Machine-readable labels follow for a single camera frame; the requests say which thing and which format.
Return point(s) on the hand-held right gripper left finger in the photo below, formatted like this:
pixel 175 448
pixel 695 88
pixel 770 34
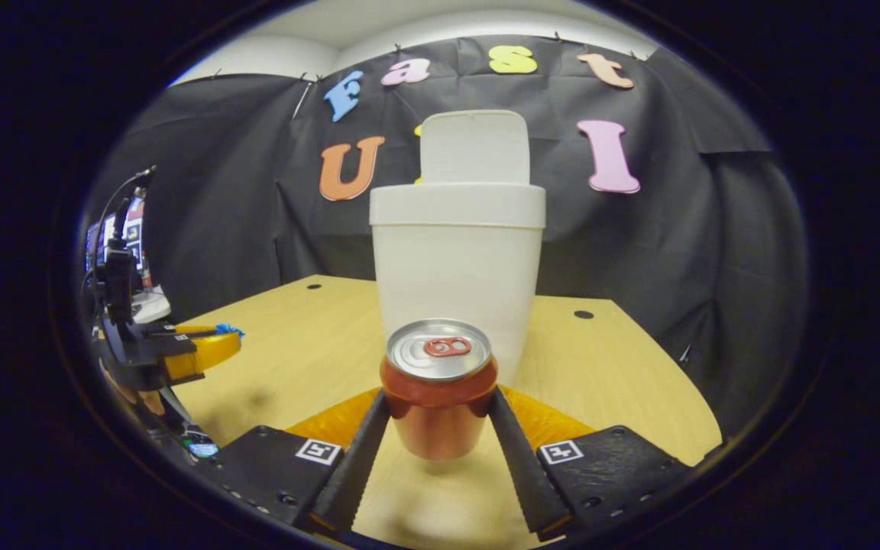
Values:
pixel 356 466

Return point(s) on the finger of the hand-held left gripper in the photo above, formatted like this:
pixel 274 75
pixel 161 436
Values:
pixel 207 357
pixel 180 331

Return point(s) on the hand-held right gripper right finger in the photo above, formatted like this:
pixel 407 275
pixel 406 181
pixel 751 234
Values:
pixel 520 466

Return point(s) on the blue paper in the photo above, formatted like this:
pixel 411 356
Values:
pixel 228 330

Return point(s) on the red pop can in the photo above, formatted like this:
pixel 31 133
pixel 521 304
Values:
pixel 440 412

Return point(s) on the white desktop garbage bin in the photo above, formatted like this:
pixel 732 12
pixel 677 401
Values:
pixel 455 267

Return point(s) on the wooden desktop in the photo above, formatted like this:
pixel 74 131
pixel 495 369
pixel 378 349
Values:
pixel 295 359

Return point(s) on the white side table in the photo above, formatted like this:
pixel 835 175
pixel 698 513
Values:
pixel 151 305

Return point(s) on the computer monitor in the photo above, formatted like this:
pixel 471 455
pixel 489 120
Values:
pixel 133 229

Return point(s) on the black backdrop cloth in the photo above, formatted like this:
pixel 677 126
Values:
pixel 638 267

